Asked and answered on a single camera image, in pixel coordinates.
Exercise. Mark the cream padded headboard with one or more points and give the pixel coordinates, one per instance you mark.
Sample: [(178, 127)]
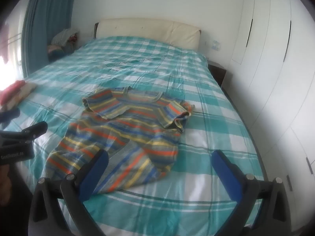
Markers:
[(147, 29)]

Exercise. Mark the teal plaid bedsheet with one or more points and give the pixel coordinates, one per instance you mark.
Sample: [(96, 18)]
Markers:
[(147, 66)]

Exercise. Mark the pile of colourful clothes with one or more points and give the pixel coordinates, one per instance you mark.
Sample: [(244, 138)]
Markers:
[(57, 50)]

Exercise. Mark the wall socket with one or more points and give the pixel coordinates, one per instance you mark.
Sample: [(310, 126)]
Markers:
[(216, 45)]

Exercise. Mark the checkered brown cushion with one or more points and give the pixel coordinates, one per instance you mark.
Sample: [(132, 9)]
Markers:
[(24, 93)]

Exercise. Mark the person's left hand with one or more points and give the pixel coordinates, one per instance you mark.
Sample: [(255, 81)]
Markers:
[(4, 184)]

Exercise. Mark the dark wooden nightstand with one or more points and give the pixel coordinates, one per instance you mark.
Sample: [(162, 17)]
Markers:
[(217, 72)]

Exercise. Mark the teal curtain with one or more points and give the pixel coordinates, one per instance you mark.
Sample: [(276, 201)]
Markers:
[(44, 17)]

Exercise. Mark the dark cloth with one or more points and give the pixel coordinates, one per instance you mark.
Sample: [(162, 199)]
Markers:
[(9, 115)]

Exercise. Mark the multicolour striped knit shirt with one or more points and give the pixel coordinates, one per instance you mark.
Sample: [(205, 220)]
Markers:
[(137, 127)]

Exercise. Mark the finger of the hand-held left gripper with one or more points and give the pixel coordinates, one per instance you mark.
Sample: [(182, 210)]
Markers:
[(35, 129)]

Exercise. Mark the white wardrobe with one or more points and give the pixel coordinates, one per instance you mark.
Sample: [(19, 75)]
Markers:
[(270, 78)]

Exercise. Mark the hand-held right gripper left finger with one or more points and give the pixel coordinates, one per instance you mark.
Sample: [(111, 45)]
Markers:
[(94, 174)]

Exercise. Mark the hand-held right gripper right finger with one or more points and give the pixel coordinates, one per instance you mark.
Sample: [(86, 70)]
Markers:
[(226, 174)]

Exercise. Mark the metal window railing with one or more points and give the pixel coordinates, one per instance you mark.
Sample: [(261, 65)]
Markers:
[(12, 39)]

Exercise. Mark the red folded cloth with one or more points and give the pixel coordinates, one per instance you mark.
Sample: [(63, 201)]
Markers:
[(11, 91)]

